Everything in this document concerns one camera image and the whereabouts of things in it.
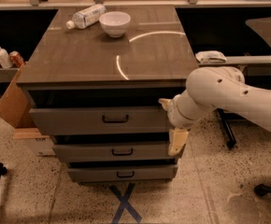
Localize grey drawer cabinet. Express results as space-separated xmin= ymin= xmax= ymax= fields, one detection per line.
xmin=16 ymin=5 xmax=204 ymax=184

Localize black table leg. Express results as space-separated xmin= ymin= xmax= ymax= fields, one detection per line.
xmin=218 ymin=109 xmax=236 ymax=149

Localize black chair base right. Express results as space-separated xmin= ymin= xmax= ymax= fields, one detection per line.
xmin=254 ymin=184 xmax=271 ymax=197

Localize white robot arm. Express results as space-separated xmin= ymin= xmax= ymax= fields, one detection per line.
xmin=159 ymin=66 xmax=271 ymax=156

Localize grey drawer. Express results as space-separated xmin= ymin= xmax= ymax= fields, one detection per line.
xmin=29 ymin=106 xmax=171 ymax=135
xmin=67 ymin=164 xmax=178 ymax=183
xmin=52 ymin=142 xmax=184 ymax=162

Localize grey middle drawer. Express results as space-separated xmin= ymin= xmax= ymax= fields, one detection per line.
xmin=52 ymin=142 xmax=184 ymax=162

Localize folded white cloth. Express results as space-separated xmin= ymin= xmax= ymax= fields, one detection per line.
xmin=195 ymin=50 xmax=227 ymax=63

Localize grey bottom drawer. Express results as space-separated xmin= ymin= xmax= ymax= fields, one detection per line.
xmin=67 ymin=164 xmax=178 ymax=183

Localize clear plastic water bottle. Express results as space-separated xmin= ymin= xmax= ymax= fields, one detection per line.
xmin=66 ymin=4 xmax=106 ymax=29

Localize brown cardboard box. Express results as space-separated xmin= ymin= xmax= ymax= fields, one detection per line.
xmin=0 ymin=66 xmax=35 ymax=129

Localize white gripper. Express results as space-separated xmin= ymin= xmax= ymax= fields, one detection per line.
xmin=158 ymin=91 xmax=210 ymax=156

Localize grey top drawer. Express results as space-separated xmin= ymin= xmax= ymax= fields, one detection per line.
xmin=29 ymin=106 xmax=171 ymax=135

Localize white ceramic bowl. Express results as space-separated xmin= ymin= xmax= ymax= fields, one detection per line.
xmin=99 ymin=11 xmax=131 ymax=37

